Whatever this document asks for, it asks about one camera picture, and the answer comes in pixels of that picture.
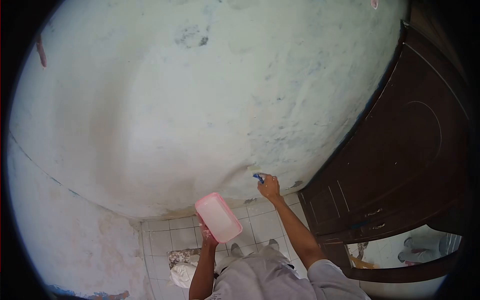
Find person's right hand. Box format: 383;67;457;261
257;173;281;200

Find person's left hand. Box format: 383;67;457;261
196;213;220;248

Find person's left fingers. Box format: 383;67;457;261
196;213;208;238

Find pink plastic tray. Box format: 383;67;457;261
194;192;244;244

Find speckled bucket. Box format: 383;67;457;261
167;247;203;269

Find white sack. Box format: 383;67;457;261
169;262;199;289

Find person's legs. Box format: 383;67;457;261
215;239;291;276

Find person's body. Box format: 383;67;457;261
204;252;372;300

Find dark brown wooden door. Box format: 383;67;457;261
298;20;471;284

